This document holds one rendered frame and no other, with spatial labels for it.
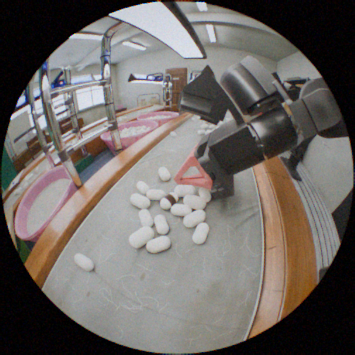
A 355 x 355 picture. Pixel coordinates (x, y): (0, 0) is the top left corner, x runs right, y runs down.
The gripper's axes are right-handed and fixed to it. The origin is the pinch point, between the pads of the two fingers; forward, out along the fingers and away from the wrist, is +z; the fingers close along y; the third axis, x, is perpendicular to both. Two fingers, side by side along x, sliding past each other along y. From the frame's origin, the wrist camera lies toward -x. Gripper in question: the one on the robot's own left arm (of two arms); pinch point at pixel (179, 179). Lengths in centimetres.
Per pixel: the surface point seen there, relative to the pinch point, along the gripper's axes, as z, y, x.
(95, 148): 37.2, -12.4, -27.0
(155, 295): -1.0, 18.5, 4.1
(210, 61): -79, -465, -149
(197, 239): -4.0, 9.6, 4.4
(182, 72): 34, -461, -183
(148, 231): 0.4, 11.0, -0.1
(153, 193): 2.4, 4.5, -1.6
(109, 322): 1.5, 26.0, 2.0
